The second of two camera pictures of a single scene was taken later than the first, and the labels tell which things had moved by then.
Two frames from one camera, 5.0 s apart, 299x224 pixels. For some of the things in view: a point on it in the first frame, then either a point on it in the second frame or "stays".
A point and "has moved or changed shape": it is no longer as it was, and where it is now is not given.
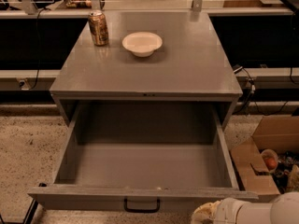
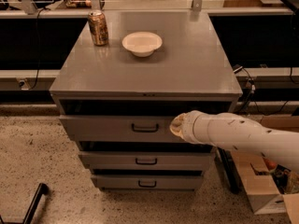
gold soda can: x=99 y=30 stays
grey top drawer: x=142 y=157 has moved or changed shape
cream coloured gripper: x=226 y=211 -> x=189 y=127
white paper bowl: x=142 y=44 stays
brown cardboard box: x=272 y=133 stays
